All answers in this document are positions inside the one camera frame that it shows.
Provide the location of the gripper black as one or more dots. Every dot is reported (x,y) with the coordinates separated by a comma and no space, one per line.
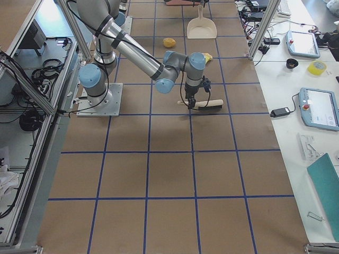
(189,92)

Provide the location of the cream hand brush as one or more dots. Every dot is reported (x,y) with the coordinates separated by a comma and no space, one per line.
(206,105)

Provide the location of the croissant toy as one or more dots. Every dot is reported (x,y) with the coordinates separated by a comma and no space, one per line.
(208,57)

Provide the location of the orange potato toy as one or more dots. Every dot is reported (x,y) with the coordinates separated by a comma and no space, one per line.
(169,42)

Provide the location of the cream plastic dustpan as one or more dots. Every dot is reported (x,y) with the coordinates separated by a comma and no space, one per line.
(201,27)

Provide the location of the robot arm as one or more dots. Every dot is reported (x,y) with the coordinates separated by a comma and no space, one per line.
(121,15)
(103,20)

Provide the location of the black power adapter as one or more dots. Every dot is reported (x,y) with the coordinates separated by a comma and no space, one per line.
(279,112)

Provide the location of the teach pendant far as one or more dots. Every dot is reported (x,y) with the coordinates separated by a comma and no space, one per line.
(302,44)

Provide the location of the teach pendant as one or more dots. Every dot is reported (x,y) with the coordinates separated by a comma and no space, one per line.
(302,44)
(318,108)

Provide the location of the teach pendant near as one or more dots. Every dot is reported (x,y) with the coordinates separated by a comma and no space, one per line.
(318,108)

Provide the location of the yellow tape roll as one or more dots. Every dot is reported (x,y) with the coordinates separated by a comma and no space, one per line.
(316,67)

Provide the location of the green folder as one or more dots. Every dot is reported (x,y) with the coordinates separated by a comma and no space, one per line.
(325,181)

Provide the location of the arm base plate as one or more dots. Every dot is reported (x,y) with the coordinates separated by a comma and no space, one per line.
(105,105)
(127,25)

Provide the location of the aluminium frame post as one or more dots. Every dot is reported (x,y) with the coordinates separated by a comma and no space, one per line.
(266,20)

